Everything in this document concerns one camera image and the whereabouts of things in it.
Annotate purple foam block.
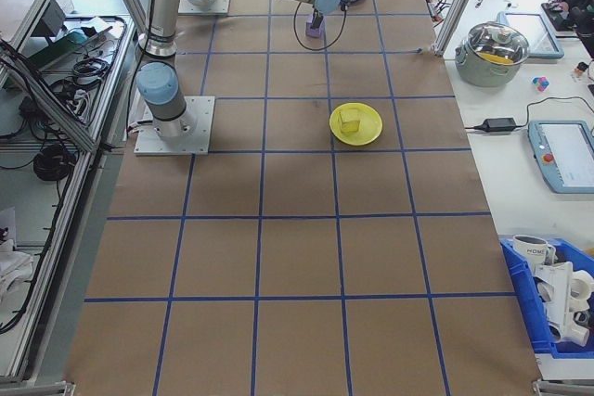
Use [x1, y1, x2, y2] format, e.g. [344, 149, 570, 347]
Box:
[305, 15, 325, 40]

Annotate yellow foam block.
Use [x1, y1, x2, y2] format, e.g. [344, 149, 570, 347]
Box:
[337, 108, 362, 134]

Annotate yellow plate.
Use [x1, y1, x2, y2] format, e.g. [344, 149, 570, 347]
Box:
[329, 102, 384, 147]

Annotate grey pot with glass lid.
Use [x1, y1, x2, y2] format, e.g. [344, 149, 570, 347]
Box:
[454, 20, 531, 88]

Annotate yellow object inside pot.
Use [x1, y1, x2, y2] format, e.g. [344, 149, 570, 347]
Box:
[480, 50, 517, 66]

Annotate black power adapter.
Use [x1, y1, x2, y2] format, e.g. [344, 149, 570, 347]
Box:
[482, 117, 518, 134]

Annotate blue-grey teach pendant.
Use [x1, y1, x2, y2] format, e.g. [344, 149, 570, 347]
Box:
[527, 119, 594, 195]
[497, 10, 566, 60]

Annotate dark green board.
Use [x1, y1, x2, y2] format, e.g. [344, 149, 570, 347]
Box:
[45, 27, 115, 57]

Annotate small black box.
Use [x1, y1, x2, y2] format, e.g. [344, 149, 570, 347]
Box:
[39, 0, 69, 38]

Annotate white printed mug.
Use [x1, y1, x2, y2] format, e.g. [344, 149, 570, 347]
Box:
[512, 234, 557, 273]

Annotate blue plastic bin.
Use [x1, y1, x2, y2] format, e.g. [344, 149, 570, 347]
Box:
[499, 236, 594, 360]

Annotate white plastic pipe part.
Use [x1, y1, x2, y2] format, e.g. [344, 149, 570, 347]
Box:
[532, 260, 594, 346]

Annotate white cloth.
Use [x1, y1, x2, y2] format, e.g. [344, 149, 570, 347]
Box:
[0, 205, 36, 309]

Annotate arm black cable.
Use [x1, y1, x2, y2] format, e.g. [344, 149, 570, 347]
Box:
[292, 0, 349, 52]

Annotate red cables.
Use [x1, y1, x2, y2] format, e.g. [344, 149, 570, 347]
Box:
[424, 0, 454, 24]

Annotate aluminium profile post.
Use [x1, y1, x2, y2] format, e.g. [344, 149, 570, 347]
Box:
[433, 0, 493, 59]

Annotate black adapter cable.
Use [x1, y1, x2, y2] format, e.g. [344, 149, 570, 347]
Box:
[463, 96, 594, 132]

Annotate tangled black cables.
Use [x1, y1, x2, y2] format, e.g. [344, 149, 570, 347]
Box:
[69, 55, 113, 87]

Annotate white cable bundle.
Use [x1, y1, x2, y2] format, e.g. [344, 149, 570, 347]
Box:
[64, 89, 95, 119]

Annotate coiled black cable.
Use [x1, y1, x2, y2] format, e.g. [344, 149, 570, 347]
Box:
[32, 143, 78, 184]

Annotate V-shaped metal bar frame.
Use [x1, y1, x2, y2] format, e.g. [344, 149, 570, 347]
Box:
[0, 0, 154, 386]

